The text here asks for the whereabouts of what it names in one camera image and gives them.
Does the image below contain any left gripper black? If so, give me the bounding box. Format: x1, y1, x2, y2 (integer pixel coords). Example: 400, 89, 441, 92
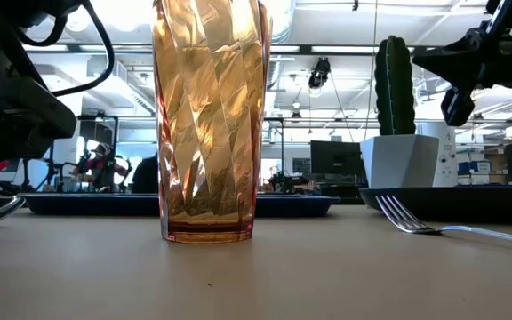
0, 25, 78, 186

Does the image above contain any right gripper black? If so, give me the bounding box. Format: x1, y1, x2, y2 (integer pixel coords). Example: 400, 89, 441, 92
411, 25, 512, 90

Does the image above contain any blue plastic tray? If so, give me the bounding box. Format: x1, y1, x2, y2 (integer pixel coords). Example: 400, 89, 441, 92
19, 192, 341, 219

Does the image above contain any black round plate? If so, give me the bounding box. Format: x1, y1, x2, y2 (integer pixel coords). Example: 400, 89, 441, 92
358, 185, 512, 225

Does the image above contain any orange-handled metal fork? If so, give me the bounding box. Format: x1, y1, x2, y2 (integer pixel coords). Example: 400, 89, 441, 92
374, 194, 512, 249

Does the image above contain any amber faceted plastic cup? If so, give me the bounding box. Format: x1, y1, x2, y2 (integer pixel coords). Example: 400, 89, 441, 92
151, 0, 274, 244

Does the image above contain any green cactus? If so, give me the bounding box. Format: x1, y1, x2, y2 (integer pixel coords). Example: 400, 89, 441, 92
373, 35, 417, 137

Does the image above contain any white cylindrical column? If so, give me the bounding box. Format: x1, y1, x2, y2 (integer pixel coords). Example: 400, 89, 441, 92
417, 122, 460, 188

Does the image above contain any person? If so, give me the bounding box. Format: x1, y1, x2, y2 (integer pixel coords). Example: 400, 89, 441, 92
71, 141, 129, 193
130, 153, 160, 195

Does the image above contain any blue storage box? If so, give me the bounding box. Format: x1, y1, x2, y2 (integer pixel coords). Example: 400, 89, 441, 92
458, 159, 492, 174

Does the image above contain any white angular plant pot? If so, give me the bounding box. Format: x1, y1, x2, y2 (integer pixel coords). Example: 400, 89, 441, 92
359, 133, 441, 189

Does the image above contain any black hanging ceiling device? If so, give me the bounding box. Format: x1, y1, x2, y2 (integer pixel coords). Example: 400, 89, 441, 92
307, 56, 332, 90

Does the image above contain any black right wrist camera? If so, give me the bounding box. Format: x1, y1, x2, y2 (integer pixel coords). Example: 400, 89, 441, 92
441, 85, 478, 128

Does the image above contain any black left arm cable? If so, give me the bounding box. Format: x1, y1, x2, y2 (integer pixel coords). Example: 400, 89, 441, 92
15, 0, 116, 97

